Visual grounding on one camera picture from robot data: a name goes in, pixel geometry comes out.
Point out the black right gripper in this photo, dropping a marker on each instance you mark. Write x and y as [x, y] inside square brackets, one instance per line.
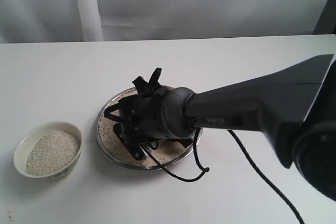
[151, 126]

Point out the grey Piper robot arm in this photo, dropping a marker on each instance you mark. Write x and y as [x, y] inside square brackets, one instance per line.
[294, 109]

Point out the round steel rice tray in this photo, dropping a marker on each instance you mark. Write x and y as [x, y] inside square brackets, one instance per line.
[115, 140]

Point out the white ceramic rice bowl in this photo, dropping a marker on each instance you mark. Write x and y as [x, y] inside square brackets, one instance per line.
[49, 151]

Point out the white vertical pole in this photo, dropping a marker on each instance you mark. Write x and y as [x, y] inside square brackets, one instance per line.
[90, 20]

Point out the white backdrop curtain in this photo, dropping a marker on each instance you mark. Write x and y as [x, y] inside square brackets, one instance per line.
[58, 20]

